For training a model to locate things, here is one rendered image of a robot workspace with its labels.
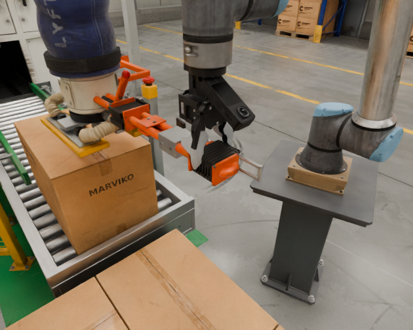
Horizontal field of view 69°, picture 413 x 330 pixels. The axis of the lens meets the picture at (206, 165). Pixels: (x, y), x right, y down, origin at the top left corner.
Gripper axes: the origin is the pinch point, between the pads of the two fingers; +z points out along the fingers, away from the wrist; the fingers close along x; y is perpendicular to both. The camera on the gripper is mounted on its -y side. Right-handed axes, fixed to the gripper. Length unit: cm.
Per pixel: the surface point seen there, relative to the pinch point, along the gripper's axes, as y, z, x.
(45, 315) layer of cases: 41, 66, 41
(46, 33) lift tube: 56, -20, 11
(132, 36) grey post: 327, 39, -167
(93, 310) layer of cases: 31, 66, 28
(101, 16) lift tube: 51, -24, -3
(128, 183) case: 57, 41, -5
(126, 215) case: 57, 57, -1
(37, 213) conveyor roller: 98, 67, 26
